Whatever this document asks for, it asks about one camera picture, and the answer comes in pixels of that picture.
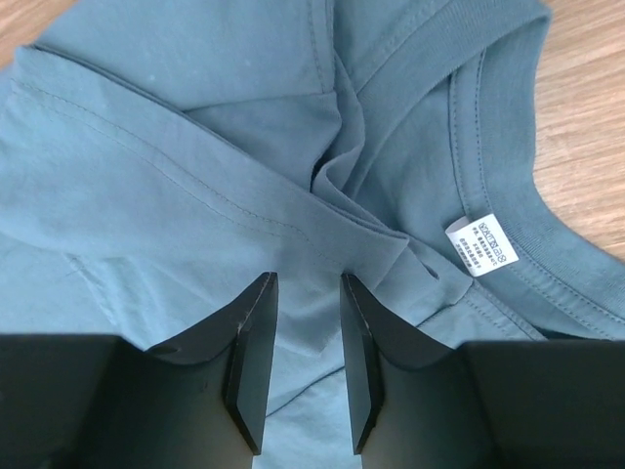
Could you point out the blue-grey t-shirt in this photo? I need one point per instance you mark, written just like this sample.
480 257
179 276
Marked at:
156 156

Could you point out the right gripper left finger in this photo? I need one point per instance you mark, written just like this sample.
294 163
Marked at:
196 400

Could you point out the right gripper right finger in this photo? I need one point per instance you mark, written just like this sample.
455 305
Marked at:
416 403

